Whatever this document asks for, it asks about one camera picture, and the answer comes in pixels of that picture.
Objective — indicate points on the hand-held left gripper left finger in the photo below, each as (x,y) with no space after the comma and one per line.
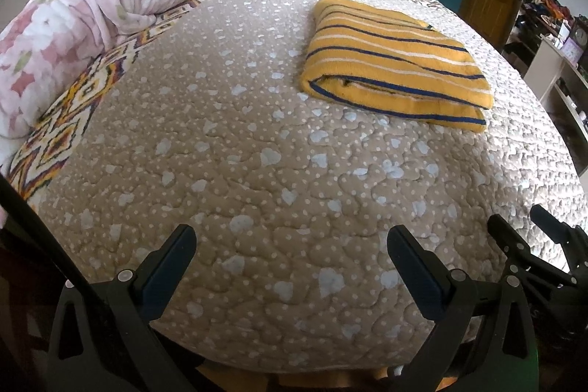
(167,277)

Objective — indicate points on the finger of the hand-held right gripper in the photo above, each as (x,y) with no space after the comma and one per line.
(558,231)
(519,247)

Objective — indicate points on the beige quilted bedspread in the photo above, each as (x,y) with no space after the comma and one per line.
(257,171)

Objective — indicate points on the yellow striped knit garment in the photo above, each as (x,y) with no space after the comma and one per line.
(395,61)

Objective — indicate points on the purple table clock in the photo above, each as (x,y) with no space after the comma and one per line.
(576,45)

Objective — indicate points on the pink floral quilt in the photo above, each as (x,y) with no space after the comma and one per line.
(69,29)

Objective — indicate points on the geometric patterned blanket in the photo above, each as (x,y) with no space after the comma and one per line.
(59,130)

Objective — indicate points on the white shelf unit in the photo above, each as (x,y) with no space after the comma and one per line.
(549,70)

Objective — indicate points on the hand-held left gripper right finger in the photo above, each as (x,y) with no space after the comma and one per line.
(415,277)

